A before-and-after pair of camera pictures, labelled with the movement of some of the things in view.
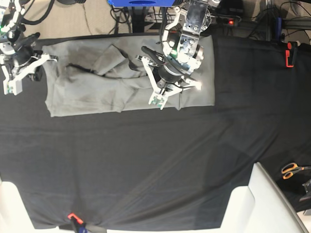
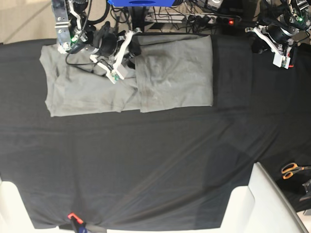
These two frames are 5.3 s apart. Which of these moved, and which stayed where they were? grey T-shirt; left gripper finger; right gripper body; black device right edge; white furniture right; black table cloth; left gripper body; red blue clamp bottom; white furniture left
Moved: left gripper body; left gripper finger; right gripper body
Stayed: black table cloth; black device right edge; white furniture left; red blue clamp bottom; white furniture right; grey T-shirt
